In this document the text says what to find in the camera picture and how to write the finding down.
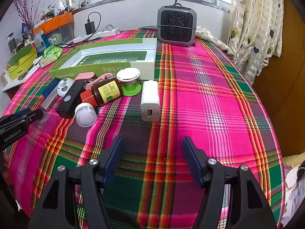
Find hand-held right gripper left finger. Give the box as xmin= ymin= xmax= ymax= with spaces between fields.
xmin=27 ymin=135 xmax=125 ymax=229

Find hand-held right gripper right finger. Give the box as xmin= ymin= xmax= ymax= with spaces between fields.
xmin=182 ymin=136 xmax=278 ymax=229

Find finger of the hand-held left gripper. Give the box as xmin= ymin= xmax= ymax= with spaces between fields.
xmin=22 ymin=109 xmax=43 ymax=126
xmin=0 ymin=108 xmax=32 ymax=123

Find silver metal lighter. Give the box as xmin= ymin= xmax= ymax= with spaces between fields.
xmin=41 ymin=89 xmax=59 ymax=111

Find blue USB adapter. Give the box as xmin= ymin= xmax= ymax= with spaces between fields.
xmin=42 ymin=77 xmax=62 ymax=98

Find black remote control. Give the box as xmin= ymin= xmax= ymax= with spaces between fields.
xmin=56 ymin=81 xmax=86 ymax=119

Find white panda figure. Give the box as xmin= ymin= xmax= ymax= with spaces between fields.
xmin=57 ymin=78 xmax=73 ymax=97

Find small white plastic jar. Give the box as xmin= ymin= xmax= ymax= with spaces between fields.
xmin=75 ymin=102 xmax=96 ymax=127

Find white USB charger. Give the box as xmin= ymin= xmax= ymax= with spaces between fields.
xmin=140 ymin=80 xmax=160 ymax=122

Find brown jar red lid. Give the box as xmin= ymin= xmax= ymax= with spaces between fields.
xmin=80 ymin=76 xmax=122 ymax=107

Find white green round stand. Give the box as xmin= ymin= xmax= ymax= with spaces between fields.
xmin=116 ymin=67 xmax=143 ymax=97

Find green white cardboard box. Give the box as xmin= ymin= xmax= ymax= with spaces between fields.
xmin=49 ymin=38 xmax=158 ymax=80

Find white side table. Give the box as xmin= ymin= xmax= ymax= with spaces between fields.
xmin=1 ymin=64 xmax=40 ymax=93

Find lime green flat box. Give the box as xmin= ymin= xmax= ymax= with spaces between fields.
xmin=8 ymin=52 xmax=38 ymax=81

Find pink plaid tablecloth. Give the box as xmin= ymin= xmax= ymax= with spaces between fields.
xmin=2 ymin=30 xmax=284 ymax=229

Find dark green flat box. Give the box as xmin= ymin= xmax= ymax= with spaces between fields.
xmin=10 ymin=44 xmax=32 ymax=66

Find pink plastic clip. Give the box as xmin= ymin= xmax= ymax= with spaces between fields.
xmin=74 ymin=72 xmax=115 ymax=89

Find green tissue packet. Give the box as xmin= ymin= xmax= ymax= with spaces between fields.
xmin=39 ymin=45 xmax=63 ymax=68

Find dark glass jar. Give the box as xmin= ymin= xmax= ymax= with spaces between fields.
xmin=7 ymin=33 xmax=16 ymax=53

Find blue white carton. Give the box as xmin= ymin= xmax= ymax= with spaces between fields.
xmin=33 ymin=30 xmax=51 ymax=54

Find purple flower branches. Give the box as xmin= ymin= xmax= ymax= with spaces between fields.
xmin=13 ymin=0 xmax=46 ymax=32

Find orange lidded storage box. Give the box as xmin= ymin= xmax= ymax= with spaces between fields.
xmin=33 ymin=13 xmax=75 ymax=44

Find white power strip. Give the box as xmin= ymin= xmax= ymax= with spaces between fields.
xmin=73 ymin=28 xmax=120 ymax=44

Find floral bedding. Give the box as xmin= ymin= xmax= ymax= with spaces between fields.
xmin=283 ymin=155 xmax=305 ymax=229

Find pile of small windowsill items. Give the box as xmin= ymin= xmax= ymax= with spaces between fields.
xmin=36 ymin=3 xmax=79 ymax=19

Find brown wooden panel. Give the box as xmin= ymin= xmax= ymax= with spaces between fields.
xmin=253 ymin=0 xmax=305 ymax=158

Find spotted cream pillow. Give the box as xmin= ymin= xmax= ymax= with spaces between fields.
xmin=195 ymin=26 xmax=235 ymax=59

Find grey space heater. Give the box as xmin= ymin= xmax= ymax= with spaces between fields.
xmin=157 ymin=5 xmax=198 ymax=47

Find cream patterned curtain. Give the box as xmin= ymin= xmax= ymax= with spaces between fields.
xmin=227 ymin=0 xmax=285 ymax=85

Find black charging cable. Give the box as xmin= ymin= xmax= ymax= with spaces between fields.
xmin=38 ymin=12 xmax=102 ymax=64

